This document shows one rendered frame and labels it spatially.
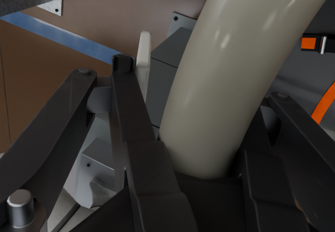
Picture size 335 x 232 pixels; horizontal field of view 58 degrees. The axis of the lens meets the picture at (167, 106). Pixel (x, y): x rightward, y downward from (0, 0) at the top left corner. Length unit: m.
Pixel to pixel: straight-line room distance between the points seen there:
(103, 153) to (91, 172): 0.06
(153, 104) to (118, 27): 0.81
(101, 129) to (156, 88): 0.23
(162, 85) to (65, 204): 0.46
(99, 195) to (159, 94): 0.33
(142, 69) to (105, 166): 0.61
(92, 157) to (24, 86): 1.51
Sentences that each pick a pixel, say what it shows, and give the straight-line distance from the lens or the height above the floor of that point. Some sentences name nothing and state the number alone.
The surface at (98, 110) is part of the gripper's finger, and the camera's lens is 0.15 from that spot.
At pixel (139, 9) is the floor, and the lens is 1.52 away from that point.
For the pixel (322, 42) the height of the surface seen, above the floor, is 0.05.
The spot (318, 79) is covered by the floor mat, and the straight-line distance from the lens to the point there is 1.45.
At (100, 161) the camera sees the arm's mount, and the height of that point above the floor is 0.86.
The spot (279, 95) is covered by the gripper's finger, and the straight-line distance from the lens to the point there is 0.16.
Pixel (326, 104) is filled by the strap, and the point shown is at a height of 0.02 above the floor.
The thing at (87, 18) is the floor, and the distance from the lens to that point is 1.69.
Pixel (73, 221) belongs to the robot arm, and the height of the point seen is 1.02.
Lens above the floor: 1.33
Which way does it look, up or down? 53 degrees down
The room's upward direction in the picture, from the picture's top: 143 degrees counter-clockwise
